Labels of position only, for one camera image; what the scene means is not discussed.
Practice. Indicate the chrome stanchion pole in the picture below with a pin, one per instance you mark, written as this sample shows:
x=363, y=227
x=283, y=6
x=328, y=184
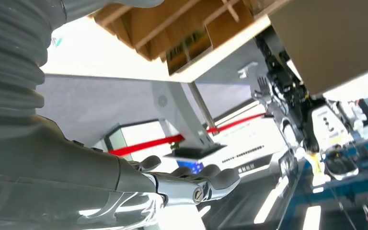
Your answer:
x=203, y=108

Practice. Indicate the humanoid robot on stand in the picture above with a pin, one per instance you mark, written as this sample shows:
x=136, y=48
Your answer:
x=285, y=82

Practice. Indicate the blue display screen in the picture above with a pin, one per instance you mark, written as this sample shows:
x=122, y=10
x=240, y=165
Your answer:
x=190, y=166

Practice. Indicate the grey laptop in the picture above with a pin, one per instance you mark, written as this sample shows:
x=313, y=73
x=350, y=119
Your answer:
x=330, y=41

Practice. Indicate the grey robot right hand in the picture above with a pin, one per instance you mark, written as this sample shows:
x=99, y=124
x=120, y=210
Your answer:
x=60, y=177

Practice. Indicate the white display cabinet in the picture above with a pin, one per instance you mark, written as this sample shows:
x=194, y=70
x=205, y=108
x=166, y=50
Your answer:
x=139, y=136

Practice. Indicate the grey kiosk stand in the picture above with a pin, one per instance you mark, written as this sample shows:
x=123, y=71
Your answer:
x=177, y=111

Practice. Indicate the white text board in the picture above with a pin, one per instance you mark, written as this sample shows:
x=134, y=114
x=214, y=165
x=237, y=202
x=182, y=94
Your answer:
x=250, y=143

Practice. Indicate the red barrier belt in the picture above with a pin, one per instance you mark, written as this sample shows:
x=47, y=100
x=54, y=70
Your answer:
x=146, y=144

